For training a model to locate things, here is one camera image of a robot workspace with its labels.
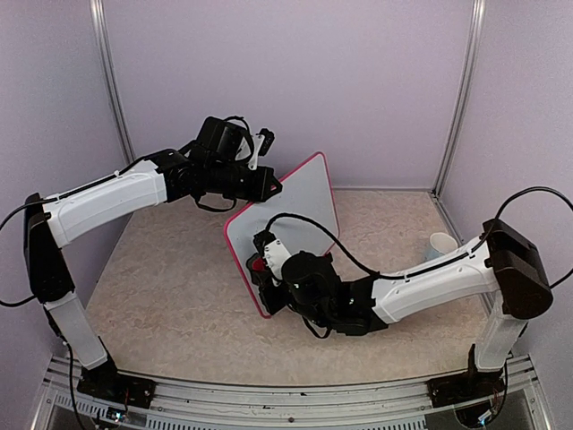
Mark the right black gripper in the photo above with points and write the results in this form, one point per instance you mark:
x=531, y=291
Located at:
x=271, y=304

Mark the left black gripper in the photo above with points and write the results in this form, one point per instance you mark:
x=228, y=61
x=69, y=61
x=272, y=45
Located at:
x=268, y=174

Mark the pink framed whiteboard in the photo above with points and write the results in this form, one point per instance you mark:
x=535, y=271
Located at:
x=307, y=191

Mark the red whiteboard eraser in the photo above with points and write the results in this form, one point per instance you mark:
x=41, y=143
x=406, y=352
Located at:
x=256, y=263

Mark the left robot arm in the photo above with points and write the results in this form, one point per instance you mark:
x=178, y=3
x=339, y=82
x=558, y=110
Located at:
x=223, y=159

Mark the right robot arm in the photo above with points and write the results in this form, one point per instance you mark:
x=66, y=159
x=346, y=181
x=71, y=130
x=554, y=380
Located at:
x=501, y=261

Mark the light blue mug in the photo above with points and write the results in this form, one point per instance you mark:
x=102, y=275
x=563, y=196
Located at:
x=439, y=244

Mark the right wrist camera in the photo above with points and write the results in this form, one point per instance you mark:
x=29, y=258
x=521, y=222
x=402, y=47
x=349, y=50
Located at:
x=273, y=252

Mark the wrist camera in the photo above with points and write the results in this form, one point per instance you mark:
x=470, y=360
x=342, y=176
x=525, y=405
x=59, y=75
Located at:
x=255, y=147
x=273, y=252

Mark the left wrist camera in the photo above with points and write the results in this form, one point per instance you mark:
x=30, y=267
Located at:
x=255, y=147

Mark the front aluminium rail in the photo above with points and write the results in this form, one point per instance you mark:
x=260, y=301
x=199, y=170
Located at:
x=185, y=404

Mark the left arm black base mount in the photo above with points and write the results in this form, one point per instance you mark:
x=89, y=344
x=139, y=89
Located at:
x=105, y=382

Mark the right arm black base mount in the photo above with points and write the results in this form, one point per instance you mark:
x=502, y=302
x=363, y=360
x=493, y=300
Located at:
x=472, y=384

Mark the left aluminium frame post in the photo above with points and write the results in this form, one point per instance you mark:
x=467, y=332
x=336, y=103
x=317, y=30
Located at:
x=99, y=24

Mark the aluminium frame post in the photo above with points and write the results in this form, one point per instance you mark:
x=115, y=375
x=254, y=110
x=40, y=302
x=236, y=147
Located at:
x=464, y=89
x=99, y=24

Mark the right aluminium frame post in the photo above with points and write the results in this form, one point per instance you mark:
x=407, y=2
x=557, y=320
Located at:
x=464, y=89

